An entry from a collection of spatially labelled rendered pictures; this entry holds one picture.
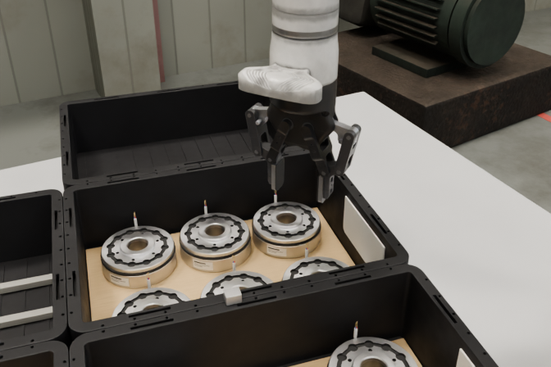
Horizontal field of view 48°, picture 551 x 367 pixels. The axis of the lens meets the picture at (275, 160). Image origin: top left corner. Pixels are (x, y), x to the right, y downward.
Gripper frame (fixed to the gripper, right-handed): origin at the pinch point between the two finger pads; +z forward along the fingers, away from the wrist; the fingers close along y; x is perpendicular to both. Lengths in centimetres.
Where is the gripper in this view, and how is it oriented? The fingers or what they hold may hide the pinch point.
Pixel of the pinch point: (300, 183)
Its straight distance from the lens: 76.1
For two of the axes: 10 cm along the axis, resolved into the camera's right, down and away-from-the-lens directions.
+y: -9.0, -2.3, 3.8
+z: -0.1, 8.7, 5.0
